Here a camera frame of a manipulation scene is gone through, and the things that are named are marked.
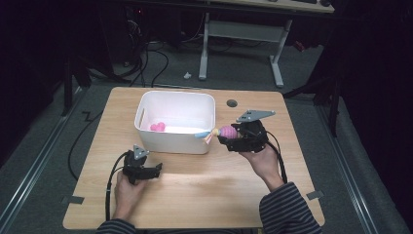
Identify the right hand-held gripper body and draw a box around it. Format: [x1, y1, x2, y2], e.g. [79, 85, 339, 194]
[227, 109, 277, 154]

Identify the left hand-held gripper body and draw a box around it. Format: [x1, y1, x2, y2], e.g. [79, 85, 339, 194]
[122, 144, 154, 186]

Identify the pink crochet doll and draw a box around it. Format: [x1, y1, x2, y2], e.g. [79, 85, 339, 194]
[194, 125, 240, 145]

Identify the pink heart plush toy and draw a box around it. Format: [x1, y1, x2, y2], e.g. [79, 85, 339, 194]
[149, 121, 167, 133]

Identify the white plastic bin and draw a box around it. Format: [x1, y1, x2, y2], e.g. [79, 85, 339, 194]
[133, 90, 216, 155]

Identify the person's right hand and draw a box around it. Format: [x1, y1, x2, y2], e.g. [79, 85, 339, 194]
[239, 143, 285, 192]

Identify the person's left hand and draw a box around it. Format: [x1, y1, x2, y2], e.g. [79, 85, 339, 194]
[113, 170, 149, 221]

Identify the grey tape strip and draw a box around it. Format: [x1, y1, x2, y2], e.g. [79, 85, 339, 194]
[60, 195, 86, 206]
[306, 190, 325, 201]

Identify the black metal stand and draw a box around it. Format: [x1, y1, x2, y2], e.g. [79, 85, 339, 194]
[60, 53, 93, 117]
[282, 48, 345, 137]

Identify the desk with white legs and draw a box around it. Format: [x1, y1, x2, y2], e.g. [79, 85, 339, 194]
[198, 0, 336, 89]

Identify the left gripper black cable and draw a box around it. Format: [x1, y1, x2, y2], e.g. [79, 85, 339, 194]
[104, 150, 131, 222]

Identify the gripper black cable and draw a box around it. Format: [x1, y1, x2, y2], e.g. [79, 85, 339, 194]
[104, 150, 131, 222]
[264, 130, 289, 185]

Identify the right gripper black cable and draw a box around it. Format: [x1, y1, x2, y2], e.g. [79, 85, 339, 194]
[264, 130, 289, 185]

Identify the black floor cable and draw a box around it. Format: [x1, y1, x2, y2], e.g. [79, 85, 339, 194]
[67, 110, 104, 181]

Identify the bundle of black cables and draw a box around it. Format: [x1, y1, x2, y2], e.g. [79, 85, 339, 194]
[87, 8, 170, 88]

